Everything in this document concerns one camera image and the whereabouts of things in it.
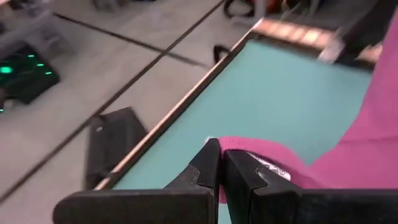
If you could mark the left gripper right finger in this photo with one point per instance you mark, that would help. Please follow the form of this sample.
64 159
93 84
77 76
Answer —
264 205

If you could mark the pink towel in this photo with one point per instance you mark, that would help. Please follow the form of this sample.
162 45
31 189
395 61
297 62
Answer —
367 149

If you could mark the black device with green lights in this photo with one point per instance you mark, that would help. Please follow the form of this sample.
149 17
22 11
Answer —
28 77

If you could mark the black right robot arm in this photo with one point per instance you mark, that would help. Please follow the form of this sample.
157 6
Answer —
367 28

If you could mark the wooden work table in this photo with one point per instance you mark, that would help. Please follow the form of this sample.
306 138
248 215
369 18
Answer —
295 32

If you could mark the black table clamp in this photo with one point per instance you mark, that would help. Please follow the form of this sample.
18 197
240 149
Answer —
217 51

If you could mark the silver mounting bracket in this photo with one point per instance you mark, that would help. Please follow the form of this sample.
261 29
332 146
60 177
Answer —
331 51

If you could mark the black computer tower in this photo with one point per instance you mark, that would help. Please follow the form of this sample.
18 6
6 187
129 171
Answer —
112 146

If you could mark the teal green table mat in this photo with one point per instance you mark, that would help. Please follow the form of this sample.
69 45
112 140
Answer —
264 102

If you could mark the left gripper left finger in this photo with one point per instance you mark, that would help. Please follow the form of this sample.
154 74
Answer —
186 205

